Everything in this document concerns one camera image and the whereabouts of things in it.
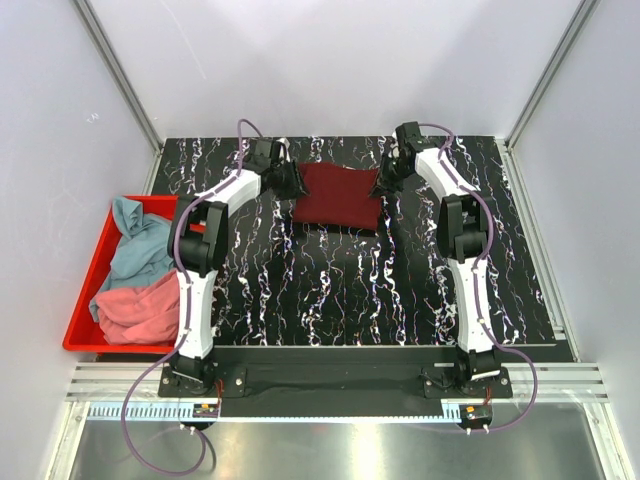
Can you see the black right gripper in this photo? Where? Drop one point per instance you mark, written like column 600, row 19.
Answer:
column 384, row 185

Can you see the dark red t shirt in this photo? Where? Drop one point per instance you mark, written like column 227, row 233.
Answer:
column 338, row 196

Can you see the red plastic bin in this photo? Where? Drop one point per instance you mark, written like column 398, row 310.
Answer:
column 83, row 333

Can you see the pink t shirt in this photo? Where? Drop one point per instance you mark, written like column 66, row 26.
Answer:
column 140, row 315

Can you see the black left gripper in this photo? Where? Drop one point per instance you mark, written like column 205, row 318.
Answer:
column 296, row 187

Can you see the white slotted cable duct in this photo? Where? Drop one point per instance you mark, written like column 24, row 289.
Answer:
column 191, row 412

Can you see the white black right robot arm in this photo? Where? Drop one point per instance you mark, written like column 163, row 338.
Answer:
column 464, row 237

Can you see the black marbled table mat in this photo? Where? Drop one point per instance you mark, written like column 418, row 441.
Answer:
column 287, row 284

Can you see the light blue t shirt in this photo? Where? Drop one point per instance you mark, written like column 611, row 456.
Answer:
column 141, row 257

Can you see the aluminium frame rail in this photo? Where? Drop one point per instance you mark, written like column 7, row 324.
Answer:
column 548, row 382

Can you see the left aluminium corner post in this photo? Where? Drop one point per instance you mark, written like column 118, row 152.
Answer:
column 98, row 35

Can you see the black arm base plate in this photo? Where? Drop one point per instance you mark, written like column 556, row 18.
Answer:
column 335, row 402

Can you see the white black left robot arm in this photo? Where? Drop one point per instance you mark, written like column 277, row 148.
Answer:
column 199, row 243

